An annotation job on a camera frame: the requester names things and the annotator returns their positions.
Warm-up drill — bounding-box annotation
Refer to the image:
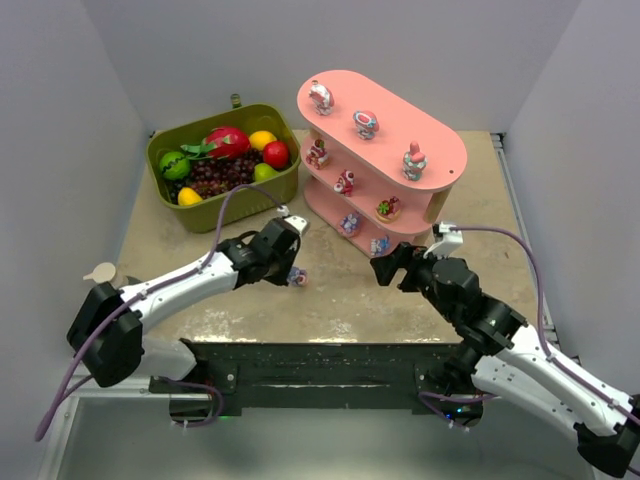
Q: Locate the blue purple bunny toy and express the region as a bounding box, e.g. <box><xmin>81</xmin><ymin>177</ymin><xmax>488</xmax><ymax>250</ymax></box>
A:
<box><xmin>370</xmin><ymin>235</ymin><xmax>391</xmax><ymax>257</ymax></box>

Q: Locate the purple elephant figurine toy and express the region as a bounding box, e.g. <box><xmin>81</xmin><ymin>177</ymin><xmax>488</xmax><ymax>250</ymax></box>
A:
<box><xmin>287</xmin><ymin>266</ymin><xmax>308</xmax><ymax>287</ymax></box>

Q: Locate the pink egg strawberry toy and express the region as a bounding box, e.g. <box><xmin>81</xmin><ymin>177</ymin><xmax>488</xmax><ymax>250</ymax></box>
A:
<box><xmin>376</xmin><ymin>196</ymin><xmax>402</xmax><ymax>223</ymax></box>

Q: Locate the purple bunny pink disc toy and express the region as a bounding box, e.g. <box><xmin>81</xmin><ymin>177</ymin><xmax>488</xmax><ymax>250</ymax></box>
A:
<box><xmin>338</xmin><ymin>212</ymin><xmax>362</xmax><ymax>238</ymax></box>

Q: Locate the red white figurine toy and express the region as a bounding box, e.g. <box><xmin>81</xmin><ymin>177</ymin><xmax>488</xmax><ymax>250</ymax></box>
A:
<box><xmin>333</xmin><ymin>169</ymin><xmax>355</xmax><ymax>197</ymax></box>

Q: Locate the red bear figurine toy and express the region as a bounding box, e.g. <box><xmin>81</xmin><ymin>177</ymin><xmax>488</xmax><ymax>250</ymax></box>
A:
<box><xmin>305</xmin><ymin>139</ymin><xmax>330</xmax><ymax>170</ymax></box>

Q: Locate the pink hat figurine toy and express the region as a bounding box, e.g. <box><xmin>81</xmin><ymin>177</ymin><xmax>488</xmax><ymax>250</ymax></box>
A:
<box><xmin>403</xmin><ymin>141</ymin><xmax>428</xmax><ymax>181</ymax></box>

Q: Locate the olive green plastic basket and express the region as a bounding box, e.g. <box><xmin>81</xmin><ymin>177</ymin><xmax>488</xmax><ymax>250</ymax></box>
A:
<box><xmin>146</xmin><ymin>104</ymin><xmax>300</xmax><ymax>233</ymax></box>

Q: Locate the pink oval figurine toy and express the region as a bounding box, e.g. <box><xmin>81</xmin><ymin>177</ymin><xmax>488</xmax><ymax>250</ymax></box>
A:
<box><xmin>353</xmin><ymin>110</ymin><xmax>380</xmax><ymax>140</ymax></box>

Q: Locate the pink white figurine toy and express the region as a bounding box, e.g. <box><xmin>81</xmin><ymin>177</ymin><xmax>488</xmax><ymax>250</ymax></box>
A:
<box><xmin>308</xmin><ymin>80</ymin><xmax>335</xmax><ymax>116</ymax></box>

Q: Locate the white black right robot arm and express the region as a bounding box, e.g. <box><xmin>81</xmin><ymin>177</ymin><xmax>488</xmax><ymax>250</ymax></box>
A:
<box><xmin>370</xmin><ymin>243</ymin><xmax>639</xmax><ymax>478</ymax></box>

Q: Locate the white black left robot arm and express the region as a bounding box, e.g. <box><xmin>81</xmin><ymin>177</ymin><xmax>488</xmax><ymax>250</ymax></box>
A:
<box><xmin>67</xmin><ymin>215</ymin><xmax>309</xmax><ymax>388</ymax></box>

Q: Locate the pink three-tier shelf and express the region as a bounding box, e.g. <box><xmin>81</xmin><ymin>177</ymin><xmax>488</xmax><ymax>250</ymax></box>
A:
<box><xmin>297</xmin><ymin>70</ymin><xmax>467</xmax><ymax>256</ymax></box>

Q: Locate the green pear toy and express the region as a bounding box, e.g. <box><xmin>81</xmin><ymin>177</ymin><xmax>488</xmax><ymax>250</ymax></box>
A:
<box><xmin>253</xmin><ymin>162</ymin><xmax>279</xmax><ymax>183</ymax></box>

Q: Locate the red apple toy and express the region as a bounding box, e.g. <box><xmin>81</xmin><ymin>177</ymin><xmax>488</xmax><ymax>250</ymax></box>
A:
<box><xmin>262</xmin><ymin>140</ymin><xmax>290</xmax><ymax>170</ymax></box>

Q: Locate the purple grape bunch toy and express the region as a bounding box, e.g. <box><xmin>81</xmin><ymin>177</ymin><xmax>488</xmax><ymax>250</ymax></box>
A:
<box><xmin>185</xmin><ymin>149</ymin><xmax>263</xmax><ymax>199</ymax></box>

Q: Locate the yellow lemon toy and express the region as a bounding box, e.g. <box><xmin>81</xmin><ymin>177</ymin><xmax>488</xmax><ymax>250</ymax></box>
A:
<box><xmin>177</xmin><ymin>187</ymin><xmax>203</xmax><ymax>207</ymax></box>

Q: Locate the red dragon fruit toy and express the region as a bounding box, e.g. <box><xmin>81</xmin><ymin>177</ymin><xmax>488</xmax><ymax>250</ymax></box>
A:
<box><xmin>180</xmin><ymin>126</ymin><xmax>251</xmax><ymax>160</ymax></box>

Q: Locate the green lime toy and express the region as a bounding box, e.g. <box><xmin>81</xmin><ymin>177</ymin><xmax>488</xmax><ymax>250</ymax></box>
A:
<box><xmin>158</xmin><ymin>151</ymin><xmax>191</xmax><ymax>181</ymax></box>

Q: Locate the green glass bottle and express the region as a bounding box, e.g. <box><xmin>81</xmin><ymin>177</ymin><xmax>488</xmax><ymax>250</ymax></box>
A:
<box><xmin>230</xmin><ymin>93</ymin><xmax>242</xmax><ymax>109</ymax></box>

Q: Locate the green soap pump bottle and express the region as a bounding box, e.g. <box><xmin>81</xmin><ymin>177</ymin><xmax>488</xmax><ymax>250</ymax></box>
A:
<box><xmin>82</xmin><ymin>262</ymin><xmax>141</xmax><ymax>291</ymax></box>

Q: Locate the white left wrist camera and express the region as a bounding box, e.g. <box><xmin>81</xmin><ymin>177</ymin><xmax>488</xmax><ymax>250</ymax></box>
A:
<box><xmin>276</xmin><ymin>205</ymin><xmax>311</xmax><ymax>237</ymax></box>

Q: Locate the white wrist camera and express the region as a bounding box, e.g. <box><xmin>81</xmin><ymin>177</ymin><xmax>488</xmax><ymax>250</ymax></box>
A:
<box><xmin>424</xmin><ymin>222</ymin><xmax>463</xmax><ymax>257</ymax></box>
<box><xmin>276</xmin><ymin>205</ymin><xmax>311</xmax><ymax>237</ymax></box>

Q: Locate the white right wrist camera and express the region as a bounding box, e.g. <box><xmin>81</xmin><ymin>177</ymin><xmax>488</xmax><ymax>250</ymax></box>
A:
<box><xmin>424</xmin><ymin>222</ymin><xmax>463</xmax><ymax>257</ymax></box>

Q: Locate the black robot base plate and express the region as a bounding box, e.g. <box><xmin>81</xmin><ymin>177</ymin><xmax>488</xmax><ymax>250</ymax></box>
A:
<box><xmin>149</xmin><ymin>342</ymin><xmax>485</xmax><ymax>424</ymax></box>

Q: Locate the aluminium frame rail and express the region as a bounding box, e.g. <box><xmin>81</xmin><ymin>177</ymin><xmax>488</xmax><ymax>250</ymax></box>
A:
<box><xmin>492</xmin><ymin>130</ymin><xmax>614</xmax><ymax>480</ymax></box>

